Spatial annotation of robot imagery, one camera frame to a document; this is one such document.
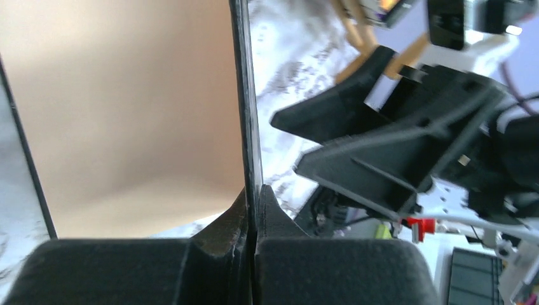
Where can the purple comic paperback book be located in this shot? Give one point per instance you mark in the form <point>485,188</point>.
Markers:
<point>386,13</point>

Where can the black hardcover book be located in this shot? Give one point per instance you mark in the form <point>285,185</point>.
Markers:
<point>130,109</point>

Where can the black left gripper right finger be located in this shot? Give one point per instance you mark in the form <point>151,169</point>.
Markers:
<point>293,268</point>

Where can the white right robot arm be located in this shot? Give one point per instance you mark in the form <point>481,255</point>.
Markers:
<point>444,207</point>

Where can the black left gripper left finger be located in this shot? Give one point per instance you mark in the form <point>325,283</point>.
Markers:
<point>208,268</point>

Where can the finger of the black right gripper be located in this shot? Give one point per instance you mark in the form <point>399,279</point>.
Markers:
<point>341,110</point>
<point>385,169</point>

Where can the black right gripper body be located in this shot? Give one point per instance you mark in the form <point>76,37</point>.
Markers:
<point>499,169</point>

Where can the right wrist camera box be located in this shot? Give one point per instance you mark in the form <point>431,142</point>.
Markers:
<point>474,36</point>

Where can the wooden book rack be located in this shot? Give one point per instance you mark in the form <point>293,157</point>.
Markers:
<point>360,34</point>

